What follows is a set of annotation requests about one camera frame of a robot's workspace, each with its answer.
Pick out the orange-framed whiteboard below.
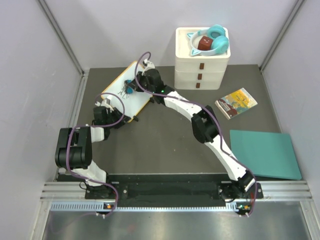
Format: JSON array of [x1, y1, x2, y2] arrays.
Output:
[[101, 61, 152, 123]]

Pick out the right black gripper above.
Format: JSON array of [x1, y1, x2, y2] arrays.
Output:
[[128, 72, 155, 95]]

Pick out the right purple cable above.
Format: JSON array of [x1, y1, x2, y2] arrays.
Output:
[[136, 51, 257, 218]]

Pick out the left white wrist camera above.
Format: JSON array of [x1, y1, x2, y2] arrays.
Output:
[[95, 98, 114, 112]]

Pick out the white three-drawer storage box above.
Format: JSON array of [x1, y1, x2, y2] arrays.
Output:
[[174, 27, 231, 90]]

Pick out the teal cat-ear headphones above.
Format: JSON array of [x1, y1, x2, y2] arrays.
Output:
[[186, 24, 229, 57]]

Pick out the aluminium front rail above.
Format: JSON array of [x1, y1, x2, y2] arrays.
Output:
[[40, 180, 313, 214]]

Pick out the teal foam pad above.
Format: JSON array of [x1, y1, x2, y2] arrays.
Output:
[[229, 130, 302, 180]]

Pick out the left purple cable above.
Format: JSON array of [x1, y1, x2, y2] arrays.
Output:
[[66, 92, 126, 218]]

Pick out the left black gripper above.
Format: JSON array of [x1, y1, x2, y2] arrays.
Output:
[[105, 107, 131, 130]]

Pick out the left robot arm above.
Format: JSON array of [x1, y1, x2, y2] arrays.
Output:
[[54, 105, 131, 199]]

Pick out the purple cable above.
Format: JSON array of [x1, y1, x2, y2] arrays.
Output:
[[136, 51, 257, 218], [66, 92, 126, 218]]

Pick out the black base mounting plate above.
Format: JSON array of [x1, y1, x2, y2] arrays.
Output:
[[84, 181, 264, 201]]

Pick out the yellow illustrated book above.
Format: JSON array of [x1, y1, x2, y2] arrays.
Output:
[[215, 87, 258, 120]]

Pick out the dark red cube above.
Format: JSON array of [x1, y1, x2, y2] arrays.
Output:
[[197, 35, 214, 51]]

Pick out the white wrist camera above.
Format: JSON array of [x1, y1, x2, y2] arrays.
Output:
[[95, 98, 114, 112], [142, 58, 155, 72]]

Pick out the blue bone-shaped eraser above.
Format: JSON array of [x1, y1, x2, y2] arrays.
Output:
[[124, 79, 135, 95]]

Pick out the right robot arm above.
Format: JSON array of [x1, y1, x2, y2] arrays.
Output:
[[134, 69, 258, 201]]

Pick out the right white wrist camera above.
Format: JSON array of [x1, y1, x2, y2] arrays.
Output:
[[142, 58, 155, 72]]

